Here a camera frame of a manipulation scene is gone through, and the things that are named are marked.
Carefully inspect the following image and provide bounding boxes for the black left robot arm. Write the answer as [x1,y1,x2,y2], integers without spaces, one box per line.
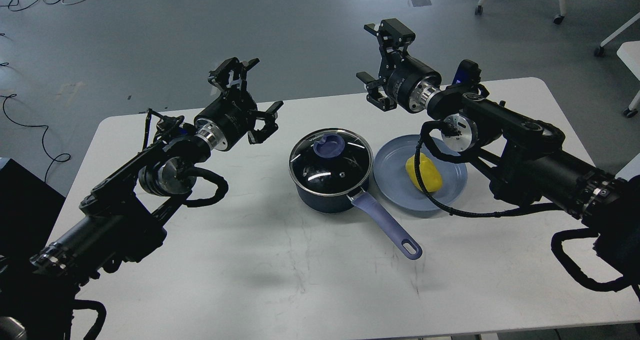
[1,57,283,340]

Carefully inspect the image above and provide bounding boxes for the black box at left edge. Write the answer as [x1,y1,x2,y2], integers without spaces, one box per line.
[0,157,66,260]

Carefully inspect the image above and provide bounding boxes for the white table corner right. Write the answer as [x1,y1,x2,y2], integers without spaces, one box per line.
[616,41,640,119]

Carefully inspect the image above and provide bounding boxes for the dark blue saucepan purple handle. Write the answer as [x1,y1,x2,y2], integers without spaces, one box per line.
[288,128,423,261]

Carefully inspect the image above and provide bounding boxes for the white chair legs with casters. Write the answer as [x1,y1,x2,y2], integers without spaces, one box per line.
[474,0,640,58]

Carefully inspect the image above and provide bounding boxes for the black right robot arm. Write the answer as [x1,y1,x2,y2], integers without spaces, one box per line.
[356,18,640,293]

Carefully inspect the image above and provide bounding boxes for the light blue plate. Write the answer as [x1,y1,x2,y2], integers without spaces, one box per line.
[374,134,467,213]

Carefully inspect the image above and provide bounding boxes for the black floor cable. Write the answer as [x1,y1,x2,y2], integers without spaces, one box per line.
[0,94,72,183]

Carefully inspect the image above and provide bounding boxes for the glass pot lid purple knob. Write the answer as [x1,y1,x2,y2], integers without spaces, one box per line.
[288,128,373,196]

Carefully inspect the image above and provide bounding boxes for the yellow potato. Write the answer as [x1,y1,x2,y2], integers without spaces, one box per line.
[405,152,443,193]

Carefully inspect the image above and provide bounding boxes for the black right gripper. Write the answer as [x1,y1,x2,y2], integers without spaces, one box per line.
[356,18,442,113]

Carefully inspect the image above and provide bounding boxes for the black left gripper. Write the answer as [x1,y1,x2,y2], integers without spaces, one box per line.
[194,57,284,152]

